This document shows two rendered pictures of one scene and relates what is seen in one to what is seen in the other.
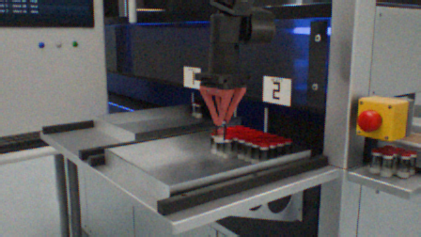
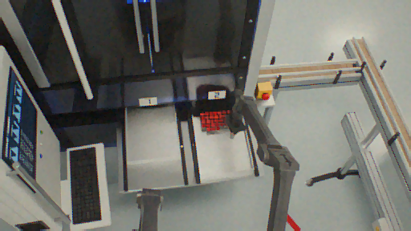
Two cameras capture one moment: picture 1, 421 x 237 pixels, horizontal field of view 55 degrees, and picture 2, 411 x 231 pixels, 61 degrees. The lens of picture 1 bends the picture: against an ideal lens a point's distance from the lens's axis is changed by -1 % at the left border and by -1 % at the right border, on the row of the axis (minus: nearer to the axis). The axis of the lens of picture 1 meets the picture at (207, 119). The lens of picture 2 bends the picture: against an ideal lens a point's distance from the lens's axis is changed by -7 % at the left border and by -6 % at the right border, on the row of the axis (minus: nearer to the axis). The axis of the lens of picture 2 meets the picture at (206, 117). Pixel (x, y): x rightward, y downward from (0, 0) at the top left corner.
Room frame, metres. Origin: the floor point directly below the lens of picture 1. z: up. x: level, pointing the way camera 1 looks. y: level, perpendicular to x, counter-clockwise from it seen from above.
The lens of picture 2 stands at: (0.49, 0.85, 2.52)
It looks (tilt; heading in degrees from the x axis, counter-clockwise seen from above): 57 degrees down; 296
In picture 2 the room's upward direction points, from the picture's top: 4 degrees clockwise
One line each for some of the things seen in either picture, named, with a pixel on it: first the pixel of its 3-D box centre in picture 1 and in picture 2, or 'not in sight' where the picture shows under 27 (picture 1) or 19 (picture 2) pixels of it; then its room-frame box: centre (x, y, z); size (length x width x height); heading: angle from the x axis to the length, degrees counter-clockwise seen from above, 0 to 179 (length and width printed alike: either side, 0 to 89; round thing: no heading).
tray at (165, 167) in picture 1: (207, 157); (221, 142); (0.81, 0.00, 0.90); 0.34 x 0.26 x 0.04; 126
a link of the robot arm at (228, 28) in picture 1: (227, 29); (238, 111); (0.77, -0.04, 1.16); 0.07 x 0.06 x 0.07; 123
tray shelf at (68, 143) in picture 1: (179, 148); (186, 141); (0.97, 0.07, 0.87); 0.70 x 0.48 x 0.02; 37
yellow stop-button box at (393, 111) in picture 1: (383, 118); (263, 89); (0.75, -0.33, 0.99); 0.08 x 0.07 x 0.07; 127
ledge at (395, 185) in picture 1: (396, 177); (260, 96); (0.76, -0.38, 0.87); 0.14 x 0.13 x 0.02; 127
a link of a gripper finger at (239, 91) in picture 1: (221, 100); not in sight; (0.77, -0.03, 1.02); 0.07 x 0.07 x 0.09; 52
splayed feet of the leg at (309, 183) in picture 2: not in sight; (339, 176); (0.08, -0.62, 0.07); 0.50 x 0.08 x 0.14; 37
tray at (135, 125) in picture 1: (166, 121); (151, 130); (1.15, 0.12, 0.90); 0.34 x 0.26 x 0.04; 127
